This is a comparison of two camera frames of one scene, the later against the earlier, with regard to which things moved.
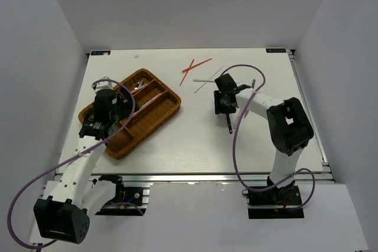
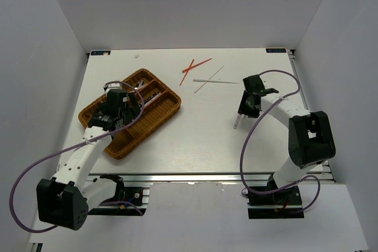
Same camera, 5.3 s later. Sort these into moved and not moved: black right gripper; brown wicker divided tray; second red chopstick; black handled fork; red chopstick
Moved: black right gripper; black handled fork
Not moved: red chopstick; brown wicker divided tray; second red chopstick
